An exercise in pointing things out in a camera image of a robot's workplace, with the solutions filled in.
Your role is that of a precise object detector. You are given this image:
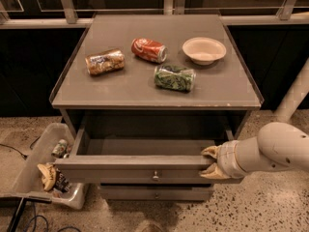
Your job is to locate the grey drawer cabinet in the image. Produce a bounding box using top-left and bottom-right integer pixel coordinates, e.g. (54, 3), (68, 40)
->
(48, 14), (266, 202)

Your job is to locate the clear plastic trash bin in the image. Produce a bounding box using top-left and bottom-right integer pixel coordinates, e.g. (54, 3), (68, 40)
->
(2, 123), (89, 210)

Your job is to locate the grey drawer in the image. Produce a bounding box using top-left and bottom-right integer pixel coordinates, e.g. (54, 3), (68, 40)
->
(100, 184), (213, 201)
(56, 121), (233, 185)

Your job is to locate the gold brown can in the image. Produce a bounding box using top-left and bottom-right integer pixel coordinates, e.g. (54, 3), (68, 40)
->
(85, 48), (125, 75)

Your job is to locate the black cable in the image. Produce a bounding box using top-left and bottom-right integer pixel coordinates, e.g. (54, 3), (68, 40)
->
(0, 135), (42, 160)

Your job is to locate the grey bottom drawer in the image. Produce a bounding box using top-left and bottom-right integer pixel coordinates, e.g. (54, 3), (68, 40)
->
(100, 184), (213, 201)

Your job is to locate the red cola can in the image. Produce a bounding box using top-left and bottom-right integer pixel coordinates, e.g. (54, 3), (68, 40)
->
(131, 38), (167, 64)

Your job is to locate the crumpled brown paper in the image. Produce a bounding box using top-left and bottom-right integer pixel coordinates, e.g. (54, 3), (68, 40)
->
(37, 163), (57, 191)

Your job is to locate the metal window railing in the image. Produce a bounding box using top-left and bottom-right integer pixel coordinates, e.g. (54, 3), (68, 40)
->
(0, 0), (309, 29)

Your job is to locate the dark snack wrapper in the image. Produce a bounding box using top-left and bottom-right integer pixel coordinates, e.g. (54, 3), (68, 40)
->
(54, 171), (70, 192)

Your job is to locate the white paper bowl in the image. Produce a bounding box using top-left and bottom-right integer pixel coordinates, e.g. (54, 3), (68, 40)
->
(183, 37), (226, 66)

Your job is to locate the grey top drawer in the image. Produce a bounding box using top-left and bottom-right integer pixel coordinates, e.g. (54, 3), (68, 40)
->
(56, 121), (233, 185)

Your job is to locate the green white can in bin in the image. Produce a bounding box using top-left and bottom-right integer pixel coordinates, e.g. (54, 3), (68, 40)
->
(51, 139), (68, 159)

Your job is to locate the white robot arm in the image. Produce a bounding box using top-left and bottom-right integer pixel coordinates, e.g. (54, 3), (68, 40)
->
(200, 59), (309, 180)

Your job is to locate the blue cable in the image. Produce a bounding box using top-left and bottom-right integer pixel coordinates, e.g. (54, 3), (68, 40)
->
(24, 201), (50, 232)

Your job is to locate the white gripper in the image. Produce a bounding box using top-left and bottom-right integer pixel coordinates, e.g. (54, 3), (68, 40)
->
(199, 140), (248, 180)

